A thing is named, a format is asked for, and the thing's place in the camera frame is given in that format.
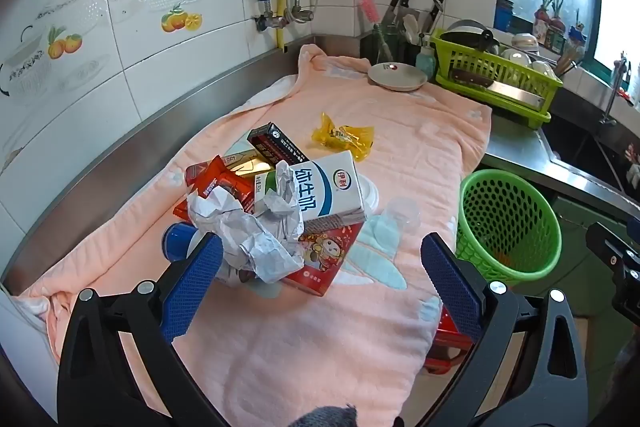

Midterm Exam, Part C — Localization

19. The steel wok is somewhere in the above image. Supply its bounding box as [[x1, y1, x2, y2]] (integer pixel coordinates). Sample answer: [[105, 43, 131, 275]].
[[440, 19, 501, 54]]

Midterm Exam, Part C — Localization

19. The steel sink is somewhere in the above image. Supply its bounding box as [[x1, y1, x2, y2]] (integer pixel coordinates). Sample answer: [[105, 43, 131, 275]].
[[540, 87, 640, 208]]

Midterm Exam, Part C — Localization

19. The black handle kitchen knife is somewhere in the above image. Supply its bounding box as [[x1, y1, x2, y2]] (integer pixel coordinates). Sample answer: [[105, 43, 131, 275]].
[[424, 0, 447, 35]]

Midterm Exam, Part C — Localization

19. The red cartoon print box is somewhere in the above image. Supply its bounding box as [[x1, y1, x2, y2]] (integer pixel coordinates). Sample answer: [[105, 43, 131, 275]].
[[280, 222, 361, 298]]

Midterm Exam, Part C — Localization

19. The clear plastic cup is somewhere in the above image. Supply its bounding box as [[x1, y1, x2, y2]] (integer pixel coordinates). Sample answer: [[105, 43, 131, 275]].
[[372, 196, 422, 235]]

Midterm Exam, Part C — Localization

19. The steel faucet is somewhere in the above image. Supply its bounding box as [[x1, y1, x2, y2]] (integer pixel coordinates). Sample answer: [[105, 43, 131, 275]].
[[599, 52, 635, 126]]

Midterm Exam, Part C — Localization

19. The white ceramic plate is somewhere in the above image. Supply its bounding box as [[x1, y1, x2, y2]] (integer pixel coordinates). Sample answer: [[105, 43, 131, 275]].
[[367, 62, 429, 92]]

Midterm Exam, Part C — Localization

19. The white spatula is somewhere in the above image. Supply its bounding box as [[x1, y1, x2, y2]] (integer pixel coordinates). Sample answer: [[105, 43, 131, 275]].
[[402, 14, 421, 45]]

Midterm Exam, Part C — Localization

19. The sprouting bulb in green jar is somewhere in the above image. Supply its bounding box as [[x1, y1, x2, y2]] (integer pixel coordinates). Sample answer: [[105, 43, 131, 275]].
[[547, 0, 569, 51]]

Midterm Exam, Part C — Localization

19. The green glass jar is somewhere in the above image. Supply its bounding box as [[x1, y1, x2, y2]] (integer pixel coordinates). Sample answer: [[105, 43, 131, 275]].
[[372, 24, 401, 65]]

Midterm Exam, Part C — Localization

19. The black handle cleaver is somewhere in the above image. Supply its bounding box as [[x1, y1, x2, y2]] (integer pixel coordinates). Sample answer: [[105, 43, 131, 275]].
[[382, 0, 417, 28]]

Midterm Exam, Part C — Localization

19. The white plastic cup lid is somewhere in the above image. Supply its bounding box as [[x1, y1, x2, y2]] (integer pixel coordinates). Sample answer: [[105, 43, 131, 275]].
[[357, 174, 382, 214]]

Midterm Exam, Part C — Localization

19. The green plastic dish rack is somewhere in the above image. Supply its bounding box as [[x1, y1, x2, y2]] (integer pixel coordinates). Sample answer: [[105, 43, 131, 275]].
[[430, 28, 564, 130]]

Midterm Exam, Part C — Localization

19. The green plastic basket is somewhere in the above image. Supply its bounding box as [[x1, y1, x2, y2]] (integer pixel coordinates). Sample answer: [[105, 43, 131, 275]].
[[454, 168, 563, 288]]

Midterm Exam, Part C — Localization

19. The blue round container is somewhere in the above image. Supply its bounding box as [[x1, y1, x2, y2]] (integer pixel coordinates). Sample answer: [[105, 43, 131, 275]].
[[161, 222, 202, 264]]

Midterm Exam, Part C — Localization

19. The red snack wrapper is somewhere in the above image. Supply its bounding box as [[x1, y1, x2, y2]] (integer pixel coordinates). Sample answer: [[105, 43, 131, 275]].
[[172, 155, 256, 220]]

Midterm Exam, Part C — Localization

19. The red gold tea bottle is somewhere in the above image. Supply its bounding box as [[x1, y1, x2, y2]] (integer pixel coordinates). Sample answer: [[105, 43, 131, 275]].
[[220, 151, 273, 180]]

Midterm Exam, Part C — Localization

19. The stack of white bowls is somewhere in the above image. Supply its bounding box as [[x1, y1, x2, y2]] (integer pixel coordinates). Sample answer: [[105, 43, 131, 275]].
[[500, 32, 557, 78]]

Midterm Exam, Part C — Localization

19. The sprouting bulb in red jar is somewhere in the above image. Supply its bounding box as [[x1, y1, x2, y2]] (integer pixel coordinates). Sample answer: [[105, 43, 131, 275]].
[[532, 0, 553, 40]]

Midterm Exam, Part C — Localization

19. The pink printed towel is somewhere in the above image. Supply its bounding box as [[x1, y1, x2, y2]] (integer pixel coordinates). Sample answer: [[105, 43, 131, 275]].
[[20, 43, 493, 427]]

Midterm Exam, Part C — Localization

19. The white paper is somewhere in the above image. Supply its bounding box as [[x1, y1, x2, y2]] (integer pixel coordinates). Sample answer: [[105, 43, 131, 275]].
[[186, 159, 307, 285]]

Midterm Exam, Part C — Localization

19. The black red small box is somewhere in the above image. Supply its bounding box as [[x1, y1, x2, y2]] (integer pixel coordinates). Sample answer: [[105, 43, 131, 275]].
[[246, 122, 303, 168]]

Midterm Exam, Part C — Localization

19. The pink bottle brush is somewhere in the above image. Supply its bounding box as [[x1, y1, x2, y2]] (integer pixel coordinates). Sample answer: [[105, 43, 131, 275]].
[[359, 0, 386, 32]]

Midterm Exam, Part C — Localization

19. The sprouting bulb in blue jar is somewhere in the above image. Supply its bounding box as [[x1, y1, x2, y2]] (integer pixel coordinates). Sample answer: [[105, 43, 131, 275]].
[[570, 9, 588, 46]]

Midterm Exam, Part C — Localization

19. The black knife block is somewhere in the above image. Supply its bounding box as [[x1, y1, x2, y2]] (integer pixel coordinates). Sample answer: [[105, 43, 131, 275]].
[[360, 24, 436, 68]]

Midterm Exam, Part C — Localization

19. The wooden handle cleaver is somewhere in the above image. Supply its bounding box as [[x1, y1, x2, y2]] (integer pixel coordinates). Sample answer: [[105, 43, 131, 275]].
[[447, 68, 546, 110]]

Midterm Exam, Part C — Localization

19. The bundle of chopsticks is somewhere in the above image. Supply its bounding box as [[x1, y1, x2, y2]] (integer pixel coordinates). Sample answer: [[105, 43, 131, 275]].
[[555, 41, 582, 76]]

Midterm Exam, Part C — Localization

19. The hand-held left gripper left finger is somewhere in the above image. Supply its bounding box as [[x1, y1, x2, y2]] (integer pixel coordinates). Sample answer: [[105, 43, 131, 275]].
[[56, 232, 231, 427]]

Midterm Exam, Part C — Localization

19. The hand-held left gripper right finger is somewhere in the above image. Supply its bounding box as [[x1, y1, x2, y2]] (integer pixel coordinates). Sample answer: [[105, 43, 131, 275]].
[[420, 232, 588, 427]]

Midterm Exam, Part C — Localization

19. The white blue milk carton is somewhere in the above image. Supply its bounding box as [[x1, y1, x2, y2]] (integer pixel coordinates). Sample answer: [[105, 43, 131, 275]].
[[280, 150, 368, 238]]

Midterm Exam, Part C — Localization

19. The red plastic stool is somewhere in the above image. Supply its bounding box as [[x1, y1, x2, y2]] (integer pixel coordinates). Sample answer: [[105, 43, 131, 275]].
[[425, 304, 476, 375]]

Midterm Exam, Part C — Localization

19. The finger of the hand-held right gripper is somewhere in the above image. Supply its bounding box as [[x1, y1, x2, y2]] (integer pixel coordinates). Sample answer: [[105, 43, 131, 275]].
[[586, 221, 640, 275]]

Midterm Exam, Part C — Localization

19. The teal soap bottle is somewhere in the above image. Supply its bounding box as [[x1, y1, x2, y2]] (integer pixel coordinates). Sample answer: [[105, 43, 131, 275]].
[[415, 34, 438, 78]]

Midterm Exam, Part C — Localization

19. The yellow plastic wrapper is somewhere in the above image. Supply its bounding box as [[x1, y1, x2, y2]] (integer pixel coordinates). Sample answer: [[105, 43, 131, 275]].
[[311, 112, 376, 162]]

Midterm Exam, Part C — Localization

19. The grey knit garment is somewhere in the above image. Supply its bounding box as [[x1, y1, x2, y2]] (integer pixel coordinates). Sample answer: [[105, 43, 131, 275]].
[[295, 406, 362, 427]]

